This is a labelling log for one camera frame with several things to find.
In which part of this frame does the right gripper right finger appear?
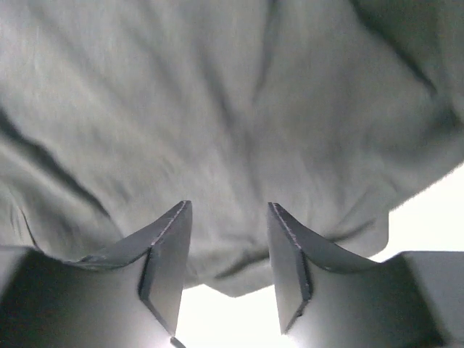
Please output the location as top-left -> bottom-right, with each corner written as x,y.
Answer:
268,203 -> 463,347

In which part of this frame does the black long sleeve shirt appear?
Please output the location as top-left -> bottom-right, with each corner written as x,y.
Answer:
1,1 -> 463,297

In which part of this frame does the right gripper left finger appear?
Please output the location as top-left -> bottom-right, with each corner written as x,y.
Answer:
1,201 -> 192,348

